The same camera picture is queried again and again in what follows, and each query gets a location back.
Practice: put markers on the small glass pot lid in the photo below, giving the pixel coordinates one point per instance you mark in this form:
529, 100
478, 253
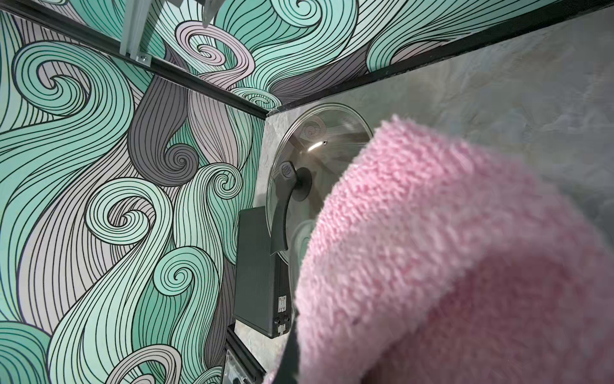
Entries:
311, 158

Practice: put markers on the pink fluffy cloth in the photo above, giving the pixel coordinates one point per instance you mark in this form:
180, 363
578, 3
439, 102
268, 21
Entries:
435, 260

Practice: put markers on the black flat case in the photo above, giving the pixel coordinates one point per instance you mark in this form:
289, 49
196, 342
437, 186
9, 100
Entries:
263, 298

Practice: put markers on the aluminium wall rail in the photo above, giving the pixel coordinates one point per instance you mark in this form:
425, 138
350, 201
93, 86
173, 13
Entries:
134, 22

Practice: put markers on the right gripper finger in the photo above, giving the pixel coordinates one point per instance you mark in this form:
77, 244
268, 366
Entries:
288, 355

